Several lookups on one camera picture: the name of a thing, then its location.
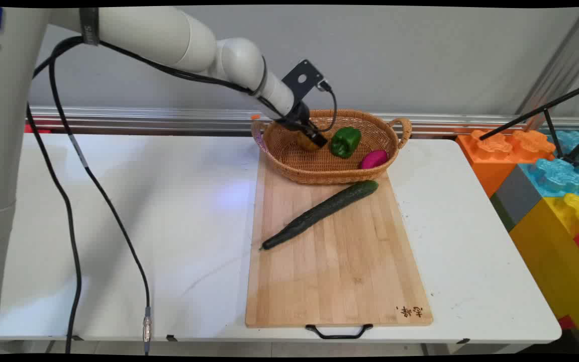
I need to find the woven wicker basket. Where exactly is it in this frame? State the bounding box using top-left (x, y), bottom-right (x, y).
top-left (251, 109), bottom-right (413, 186)

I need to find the yellow-brown round fruit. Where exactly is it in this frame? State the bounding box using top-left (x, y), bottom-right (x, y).
top-left (297, 130), bottom-right (322, 152)

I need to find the black camera usb cable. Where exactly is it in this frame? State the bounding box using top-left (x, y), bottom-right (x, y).
top-left (318, 79), bottom-right (339, 133)

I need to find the long dark green cucumber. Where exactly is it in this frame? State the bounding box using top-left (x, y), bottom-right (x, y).
top-left (259, 180), bottom-right (379, 251)

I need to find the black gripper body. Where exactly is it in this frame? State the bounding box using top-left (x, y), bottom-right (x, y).
top-left (275, 102), bottom-right (316, 134)

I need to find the wooden cutting board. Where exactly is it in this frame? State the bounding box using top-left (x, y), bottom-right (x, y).
top-left (245, 149), bottom-right (434, 340)

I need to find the light blue giant building block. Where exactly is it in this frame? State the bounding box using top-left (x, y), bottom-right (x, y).
top-left (518, 130), bottom-right (579, 198)

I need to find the thick black cable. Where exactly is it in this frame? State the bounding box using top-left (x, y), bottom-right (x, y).
top-left (27, 36), bottom-right (85, 354)

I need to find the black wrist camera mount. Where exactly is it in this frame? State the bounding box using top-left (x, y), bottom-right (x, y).
top-left (282, 59), bottom-right (325, 104)

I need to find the yellow giant building block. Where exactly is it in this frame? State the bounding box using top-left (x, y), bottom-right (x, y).
top-left (509, 193), bottom-right (579, 352)

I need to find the magenta oval fruit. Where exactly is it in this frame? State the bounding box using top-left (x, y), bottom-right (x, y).
top-left (359, 149), bottom-right (389, 170)

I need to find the thin black cable with connector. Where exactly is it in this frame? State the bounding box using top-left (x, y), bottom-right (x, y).
top-left (48, 38), bottom-right (290, 355)

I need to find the aluminium rail profile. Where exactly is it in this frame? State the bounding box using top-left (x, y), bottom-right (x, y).
top-left (25, 105), bottom-right (579, 136)

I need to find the grey giant building block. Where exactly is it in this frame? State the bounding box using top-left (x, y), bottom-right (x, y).
top-left (489, 164), bottom-right (543, 232)

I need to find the green bell pepper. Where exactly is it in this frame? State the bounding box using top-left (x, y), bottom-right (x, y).
top-left (330, 127), bottom-right (362, 159)

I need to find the black tripod stand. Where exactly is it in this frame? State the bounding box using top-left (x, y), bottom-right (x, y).
top-left (479, 79), bottom-right (579, 168)

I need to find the orange giant building block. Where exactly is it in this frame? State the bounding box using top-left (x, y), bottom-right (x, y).
top-left (456, 129), bottom-right (556, 198)

